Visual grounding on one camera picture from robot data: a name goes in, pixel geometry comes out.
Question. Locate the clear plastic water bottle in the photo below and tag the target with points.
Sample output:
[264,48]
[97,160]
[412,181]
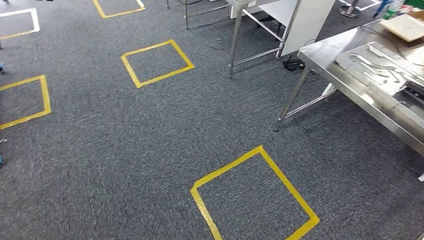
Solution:
[391,11]

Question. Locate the chrome round pedestal base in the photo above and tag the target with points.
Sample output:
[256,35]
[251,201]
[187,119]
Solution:
[349,11]

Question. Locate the stamped grey metal panel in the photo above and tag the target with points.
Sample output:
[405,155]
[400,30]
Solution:
[374,73]

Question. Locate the steel side table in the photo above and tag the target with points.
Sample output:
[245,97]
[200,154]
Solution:
[237,33]

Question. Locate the stainless steel workbench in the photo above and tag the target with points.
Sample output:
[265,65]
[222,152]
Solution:
[318,54]

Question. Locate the black power strip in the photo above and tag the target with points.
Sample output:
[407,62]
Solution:
[293,64]

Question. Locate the white flat panel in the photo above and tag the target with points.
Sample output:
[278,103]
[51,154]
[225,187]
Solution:
[308,26]

